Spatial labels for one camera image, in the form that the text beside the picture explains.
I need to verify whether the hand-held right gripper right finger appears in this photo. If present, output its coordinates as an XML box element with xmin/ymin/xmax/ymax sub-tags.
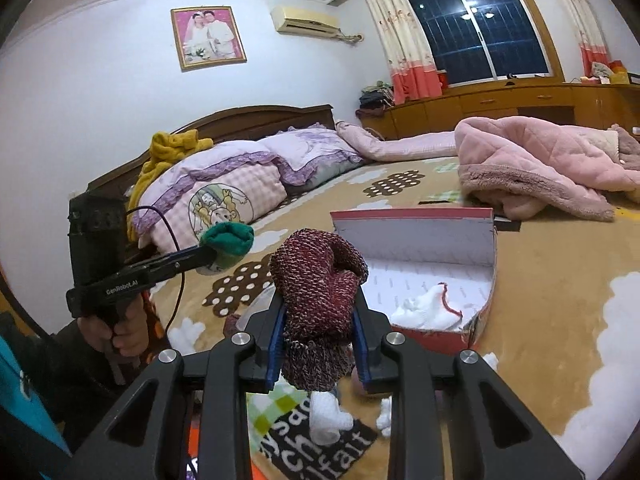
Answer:
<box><xmin>350</xmin><ymin>290</ymin><xmax>586</xmax><ymax>480</ymax></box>

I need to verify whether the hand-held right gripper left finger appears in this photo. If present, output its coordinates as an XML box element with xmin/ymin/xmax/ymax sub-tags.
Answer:
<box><xmin>60</xmin><ymin>287</ymin><xmax>288</xmax><ymax>480</ymax></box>

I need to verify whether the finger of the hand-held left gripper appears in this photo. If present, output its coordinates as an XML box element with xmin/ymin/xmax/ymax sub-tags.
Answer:
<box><xmin>144</xmin><ymin>254</ymin><xmax>217</xmax><ymax>287</ymax></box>
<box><xmin>131</xmin><ymin>244</ymin><xmax>215</xmax><ymax>273</ymax></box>

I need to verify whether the green sock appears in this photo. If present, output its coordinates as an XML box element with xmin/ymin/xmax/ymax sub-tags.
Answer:
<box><xmin>196</xmin><ymin>222</ymin><xmax>256</xmax><ymax>276</ymax></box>

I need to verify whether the white knit sock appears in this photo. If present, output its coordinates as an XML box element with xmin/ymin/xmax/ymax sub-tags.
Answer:
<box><xmin>308</xmin><ymin>389</ymin><xmax>353</xmax><ymax>443</ymax></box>

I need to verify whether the white sock with red trim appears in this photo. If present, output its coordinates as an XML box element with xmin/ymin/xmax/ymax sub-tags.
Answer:
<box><xmin>390</xmin><ymin>282</ymin><xmax>463</xmax><ymax>332</ymax></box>

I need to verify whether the red cardboard box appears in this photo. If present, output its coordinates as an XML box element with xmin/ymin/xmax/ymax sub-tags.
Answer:
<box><xmin>330</xmin><ymin>207</ymin><xmax>497</xmax><ymax>348</ymax></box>

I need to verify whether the person's left forearm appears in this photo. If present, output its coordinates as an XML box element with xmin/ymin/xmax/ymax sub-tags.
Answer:
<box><xmin>20</xmin><ymin>317</ymin><xmax>171</xmax><ymax>453</ymax></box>

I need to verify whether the person's left hand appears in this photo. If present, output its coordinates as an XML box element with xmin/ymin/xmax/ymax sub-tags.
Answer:
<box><xmin>80</xmin><ymin>302</ymin><xmax>151</xmax><ymax>361</ymax></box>

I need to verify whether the pink checkered cartoon pillow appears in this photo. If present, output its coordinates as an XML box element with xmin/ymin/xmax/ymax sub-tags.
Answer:
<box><xmin>132</xmin><ymin>142</ymin><xmax>288</xmax><ymax>256</ymax></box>

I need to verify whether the yellow garment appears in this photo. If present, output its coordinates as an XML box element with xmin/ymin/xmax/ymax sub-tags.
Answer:
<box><xmin>127</xmin><ymin>130</ymin><xmax>216</xmax><ymax>243</ymax></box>

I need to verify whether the wooden headboard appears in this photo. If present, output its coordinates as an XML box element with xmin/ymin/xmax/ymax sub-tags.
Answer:
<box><xmin>85</xmin><ymin>104</ymin><xmax>336</xmax><ymax>211</ymax></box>

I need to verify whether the person's teal shirt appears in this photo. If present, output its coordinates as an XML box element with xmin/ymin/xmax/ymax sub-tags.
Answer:
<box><xmin>0</xmin><ymin>335</ymin><xmax>71</xmax><ymax>456</ymax></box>

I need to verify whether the purple frilled pillow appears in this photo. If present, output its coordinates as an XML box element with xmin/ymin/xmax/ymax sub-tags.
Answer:
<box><xmin>260</xmin><ymin>122</ymin><xmax>373</xmax><ymax>191</ymax></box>

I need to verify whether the pink rolled blanket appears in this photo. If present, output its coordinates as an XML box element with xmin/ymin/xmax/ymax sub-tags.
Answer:
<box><xmin>336</xmin><ymin>120</ymin><xmax>461</xmax><ymax>163</ymax></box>

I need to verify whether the pile of clothes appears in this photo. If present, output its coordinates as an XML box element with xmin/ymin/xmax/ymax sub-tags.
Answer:
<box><xmin>356</xmin><ymin>80</ymin><xmax>396</xmax><ymax>121</ymax></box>

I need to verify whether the pink fleece blanket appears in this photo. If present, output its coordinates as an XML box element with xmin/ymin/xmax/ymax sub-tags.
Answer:
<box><xmin>454</xmin><ymin>116</ymin><xmax>640</xmax><ymax>222</ymax></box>

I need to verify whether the wooden cabinet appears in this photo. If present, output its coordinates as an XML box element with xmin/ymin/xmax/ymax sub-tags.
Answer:
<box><xmin>361</xmin><ymin>77</ymin><xmax>640</xmax><ymax>142</ymax></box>

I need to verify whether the cream and coral curtain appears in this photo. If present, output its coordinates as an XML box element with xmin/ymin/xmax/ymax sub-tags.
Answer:
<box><xmin>542</xmin><ymin>0</ymin><xmax>613</xmax><ymax>78</ymax></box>
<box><xmin>361</xmin><ymin>0</ymin><xmax>446</xmax><ymax>106</ymax></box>

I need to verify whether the window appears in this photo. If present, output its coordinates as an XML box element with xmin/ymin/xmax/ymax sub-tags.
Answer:
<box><xmin>402</xmin><ymin>0</ymin><xmax>553</xmax><ymax>86</ymax></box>

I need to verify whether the yellow box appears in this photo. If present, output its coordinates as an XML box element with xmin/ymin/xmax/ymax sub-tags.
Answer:
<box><xmin>607</xmin><ymin>60</ymin><xmax>632</xmax><ymax>85</ymax></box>

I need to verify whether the black cable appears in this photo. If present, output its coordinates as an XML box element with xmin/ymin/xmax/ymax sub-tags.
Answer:
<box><xmin>125</xmin><ymin>205</ymin><xmax>186</xmax><ymax>333</ymax></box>

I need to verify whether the framed wall photo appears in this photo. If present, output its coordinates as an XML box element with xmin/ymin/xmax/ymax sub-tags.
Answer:
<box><xmin>170</xmin><ymin>6</ymin><xmax>248</xmax><ymax>72</ymax></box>

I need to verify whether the wall air conditioner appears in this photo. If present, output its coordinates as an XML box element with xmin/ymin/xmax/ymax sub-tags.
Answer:
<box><xmin>270</xmin><ymin>6</ymin><xmax>342</xmax><ymax>39</ymax></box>

